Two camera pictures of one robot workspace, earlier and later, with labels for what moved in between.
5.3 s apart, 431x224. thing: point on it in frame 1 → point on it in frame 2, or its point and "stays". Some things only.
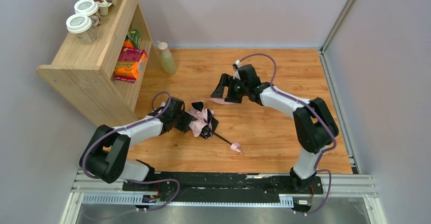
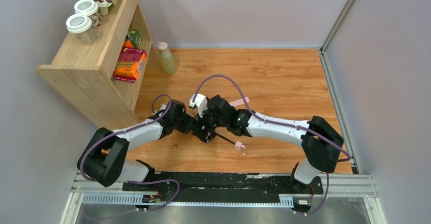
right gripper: x=232 y=87 → x=205 y=128
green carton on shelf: x=133 y=35 stays
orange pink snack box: x=130 y=63 stays
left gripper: x=188 y=121 stays
